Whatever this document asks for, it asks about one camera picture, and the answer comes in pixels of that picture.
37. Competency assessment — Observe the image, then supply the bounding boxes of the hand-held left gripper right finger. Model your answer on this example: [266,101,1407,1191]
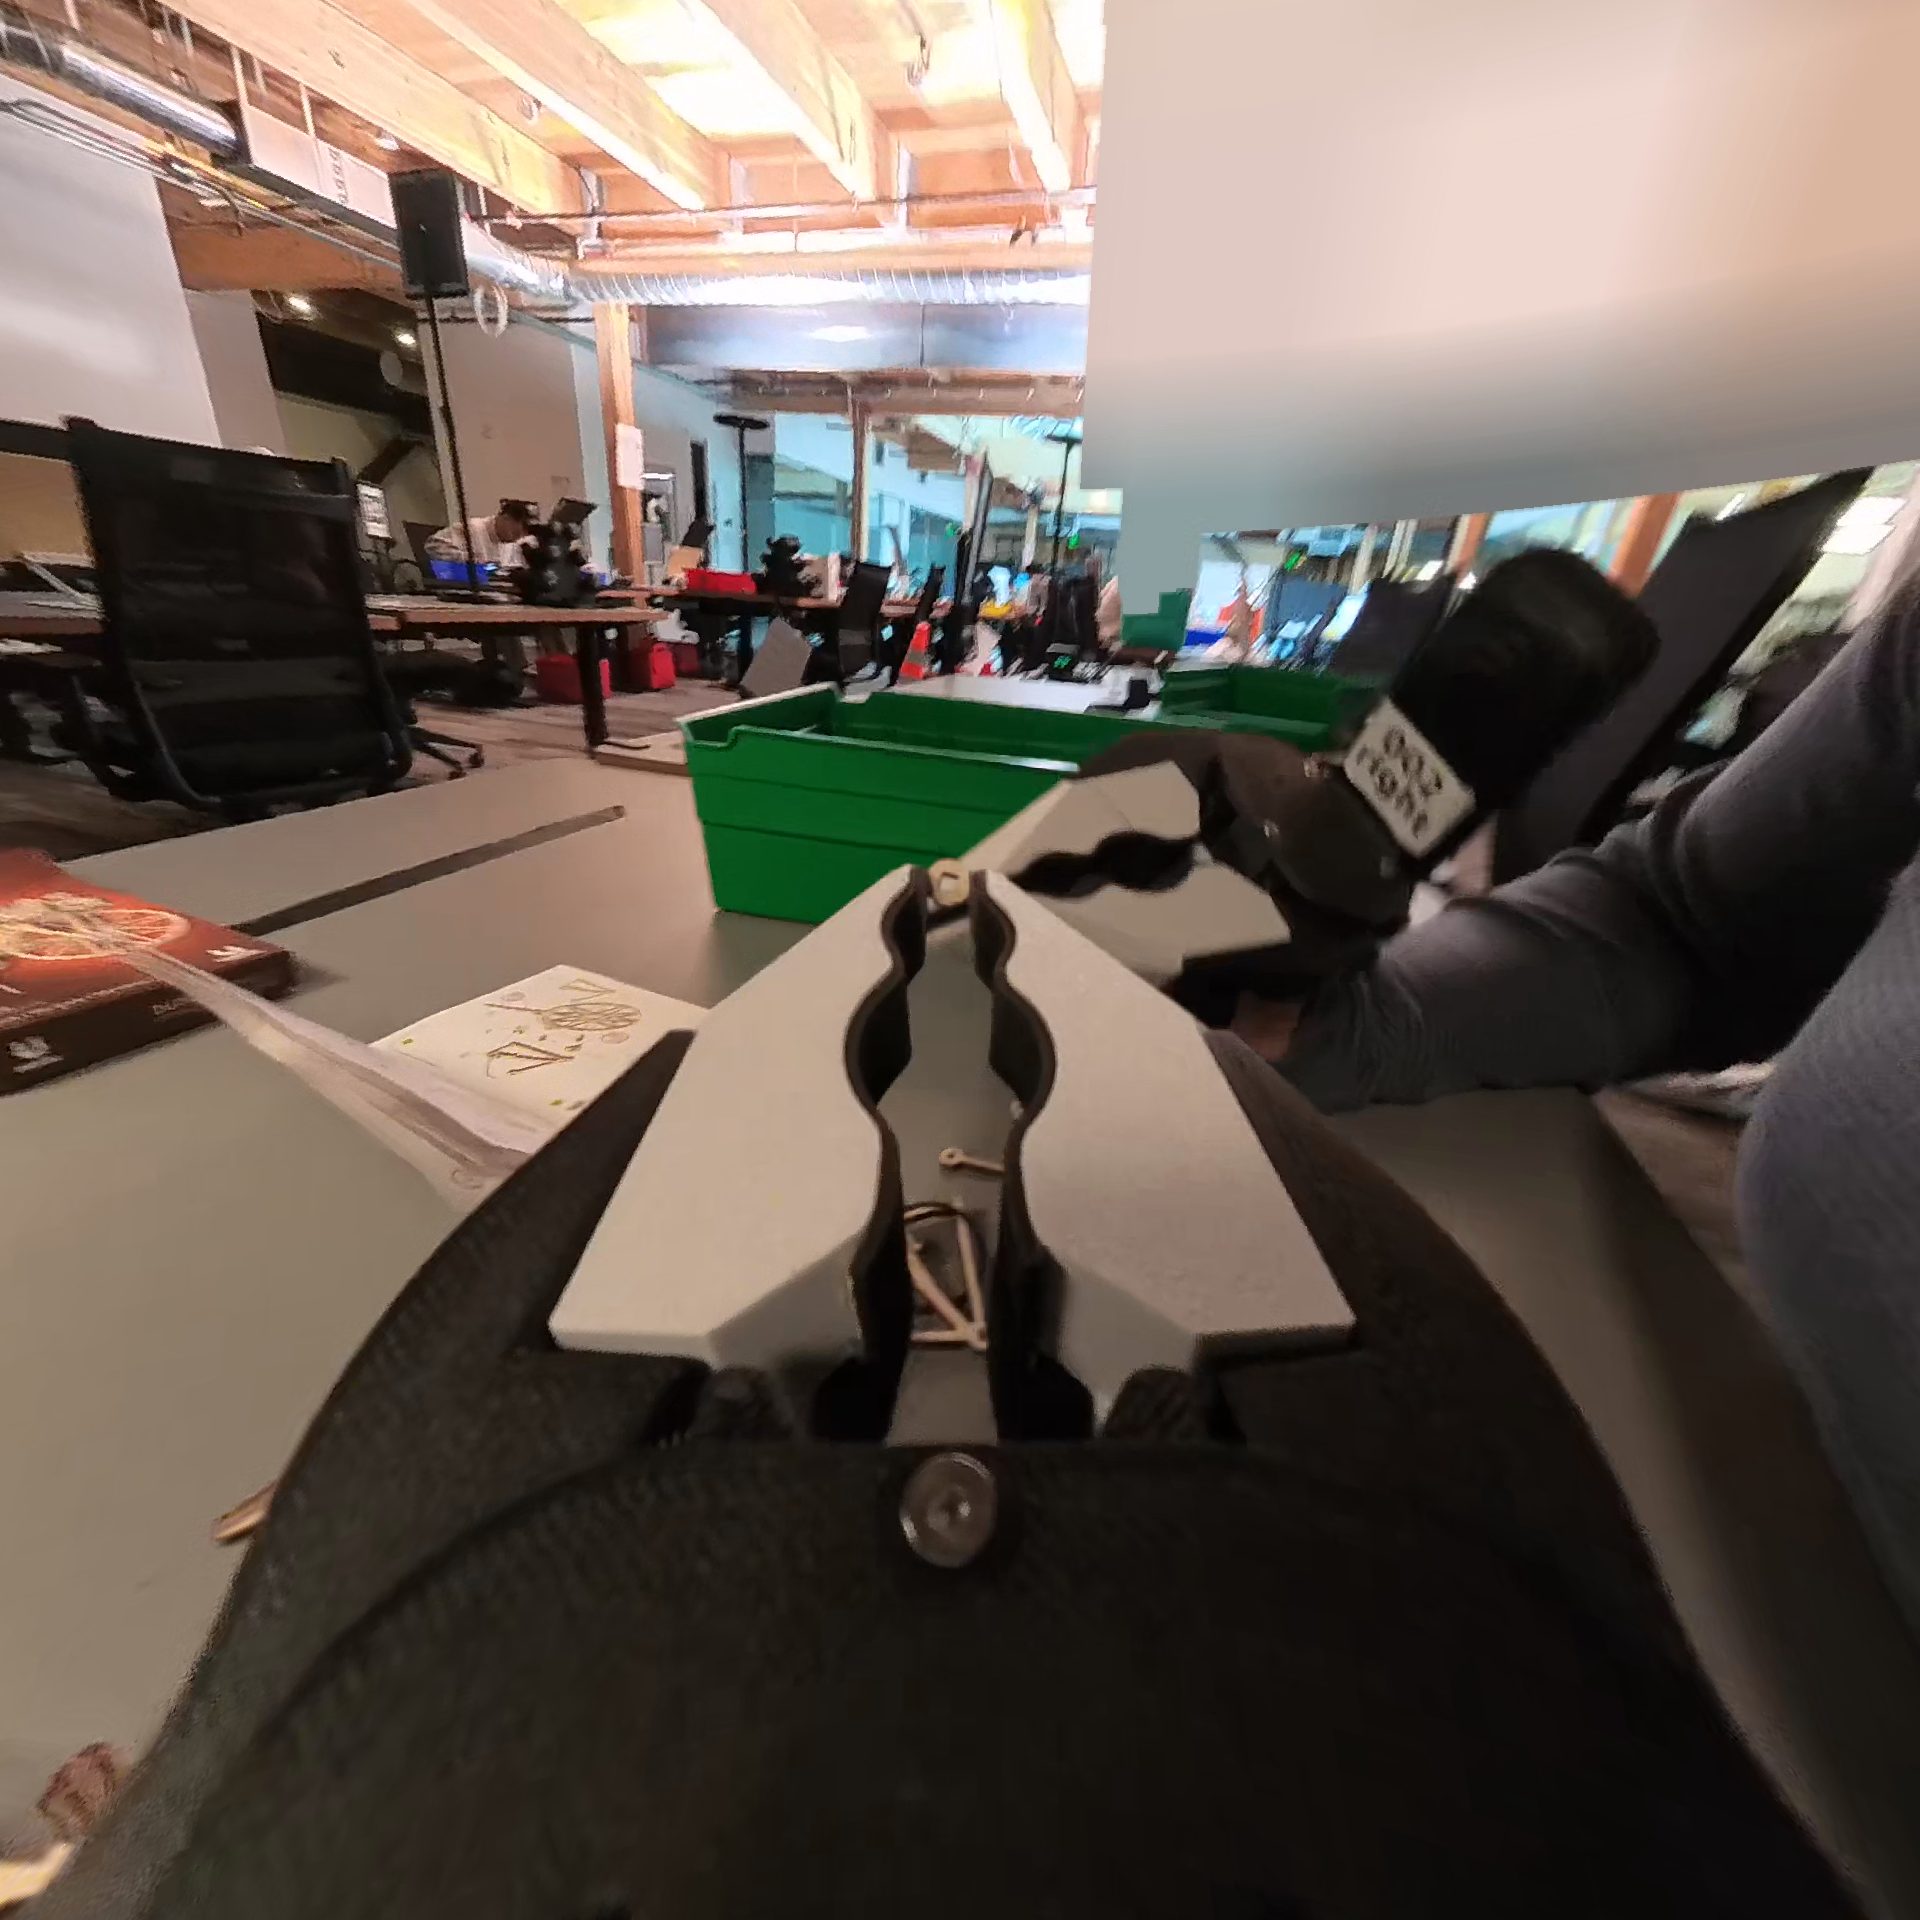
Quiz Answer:
[967,867,1360,1433]

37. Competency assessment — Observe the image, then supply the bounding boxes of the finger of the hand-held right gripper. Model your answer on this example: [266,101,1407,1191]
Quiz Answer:
[998,758,1215,902]
[958,857,1297,991]

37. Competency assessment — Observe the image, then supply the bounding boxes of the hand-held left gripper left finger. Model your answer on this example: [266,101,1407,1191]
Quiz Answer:
[547,867,932,1433]

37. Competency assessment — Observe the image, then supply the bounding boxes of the person's right forearm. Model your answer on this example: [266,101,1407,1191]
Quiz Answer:
[1282,575,1920,1121]

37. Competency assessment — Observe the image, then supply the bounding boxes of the brown model kit box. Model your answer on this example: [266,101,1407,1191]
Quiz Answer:
[0,849,298,1097]

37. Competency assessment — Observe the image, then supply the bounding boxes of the green plastic bin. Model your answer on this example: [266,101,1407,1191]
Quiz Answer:
[681,681,1360,929]

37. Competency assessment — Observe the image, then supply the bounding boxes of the white instruction sheet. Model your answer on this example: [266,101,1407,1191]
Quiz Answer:
[374,965,707,1121]

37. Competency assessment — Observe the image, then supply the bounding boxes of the clear plastic wrapper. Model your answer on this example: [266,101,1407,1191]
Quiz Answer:
[151,943,542,1194]

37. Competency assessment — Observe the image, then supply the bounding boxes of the black flat panel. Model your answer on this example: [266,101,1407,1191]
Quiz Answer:
[1487,468,1876,887]

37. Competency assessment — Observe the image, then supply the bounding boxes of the long wooden desk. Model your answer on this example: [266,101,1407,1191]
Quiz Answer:
[0,587,671,751]

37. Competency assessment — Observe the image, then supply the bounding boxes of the black mesh office chair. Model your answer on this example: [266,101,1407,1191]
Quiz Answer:
[67,420,482,818]

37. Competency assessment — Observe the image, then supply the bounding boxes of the black speaker on stand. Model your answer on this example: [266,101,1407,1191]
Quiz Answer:
[387,166,497,601]

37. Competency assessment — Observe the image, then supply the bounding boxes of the wooden triangular frame with band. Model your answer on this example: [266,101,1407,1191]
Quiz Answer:
[896,1201,995,1348]

